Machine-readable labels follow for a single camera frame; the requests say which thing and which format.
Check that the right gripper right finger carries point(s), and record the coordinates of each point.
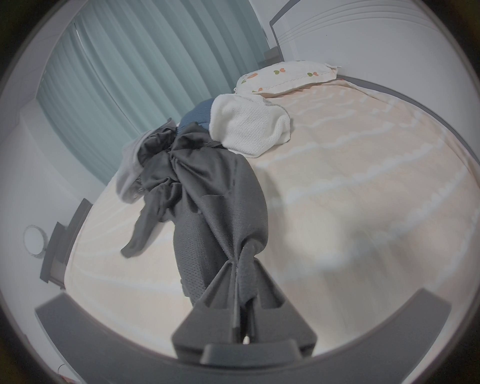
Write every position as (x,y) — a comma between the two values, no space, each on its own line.
(277,324)

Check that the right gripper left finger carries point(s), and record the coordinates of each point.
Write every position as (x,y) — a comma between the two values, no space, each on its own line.
(213,322)

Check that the black T-shirt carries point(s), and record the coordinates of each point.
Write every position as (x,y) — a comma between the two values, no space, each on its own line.
(217,195)

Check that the bed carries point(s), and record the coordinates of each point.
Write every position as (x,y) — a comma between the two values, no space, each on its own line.
(356,187)

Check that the grey garment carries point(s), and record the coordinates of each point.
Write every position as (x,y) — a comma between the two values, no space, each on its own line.
(127,168)

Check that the round white mirror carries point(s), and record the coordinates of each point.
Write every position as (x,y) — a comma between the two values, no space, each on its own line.
(35,240)

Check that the white knitted garment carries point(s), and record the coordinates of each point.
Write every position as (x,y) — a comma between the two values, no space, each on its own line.
(247,123)

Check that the dark blue garment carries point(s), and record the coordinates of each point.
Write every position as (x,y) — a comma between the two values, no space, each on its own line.
(197,114)

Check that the white printed pillow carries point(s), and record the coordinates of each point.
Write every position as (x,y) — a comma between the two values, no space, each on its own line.
(285,77)

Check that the grey bedside table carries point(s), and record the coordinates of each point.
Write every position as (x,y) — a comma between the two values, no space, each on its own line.
(273,55)

